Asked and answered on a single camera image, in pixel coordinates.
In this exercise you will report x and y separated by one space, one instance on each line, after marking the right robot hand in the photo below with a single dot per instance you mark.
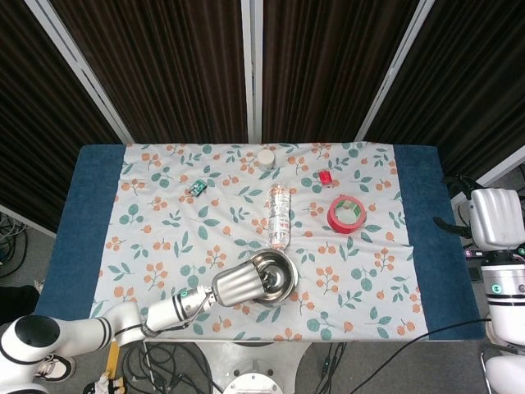
498 217

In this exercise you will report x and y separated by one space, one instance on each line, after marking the white black sneaker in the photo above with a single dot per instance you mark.
55 368

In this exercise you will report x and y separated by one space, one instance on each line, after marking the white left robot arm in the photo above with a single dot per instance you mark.
82 332

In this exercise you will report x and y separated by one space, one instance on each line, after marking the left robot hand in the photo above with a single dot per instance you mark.
240 285

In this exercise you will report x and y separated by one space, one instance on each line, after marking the floral fruit print tablecloth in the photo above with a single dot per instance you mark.
172 230

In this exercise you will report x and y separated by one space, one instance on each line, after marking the clear plastic water bottle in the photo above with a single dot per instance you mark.
279 217

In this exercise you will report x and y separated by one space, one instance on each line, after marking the red tape roll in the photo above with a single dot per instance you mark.
334 221

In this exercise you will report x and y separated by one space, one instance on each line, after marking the white table pedestal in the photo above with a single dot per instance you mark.
213 357

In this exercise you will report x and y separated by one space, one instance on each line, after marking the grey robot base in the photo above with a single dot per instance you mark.
258 381

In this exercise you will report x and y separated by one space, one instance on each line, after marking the small red block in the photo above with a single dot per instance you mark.
325 177

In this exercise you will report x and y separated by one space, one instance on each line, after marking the small green black block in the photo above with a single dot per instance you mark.
197 187

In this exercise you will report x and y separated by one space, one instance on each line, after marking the white partition post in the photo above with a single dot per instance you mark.
395 70
252 70
78 65

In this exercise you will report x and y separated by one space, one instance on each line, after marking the stainless steel bowl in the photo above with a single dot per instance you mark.
285 273
287 296

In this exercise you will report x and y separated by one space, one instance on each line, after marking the white lidded jar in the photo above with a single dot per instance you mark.
266 160

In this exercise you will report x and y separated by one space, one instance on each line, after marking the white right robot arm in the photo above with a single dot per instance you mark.
506 295

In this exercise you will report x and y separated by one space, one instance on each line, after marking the blue table cover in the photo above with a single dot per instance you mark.
435 254

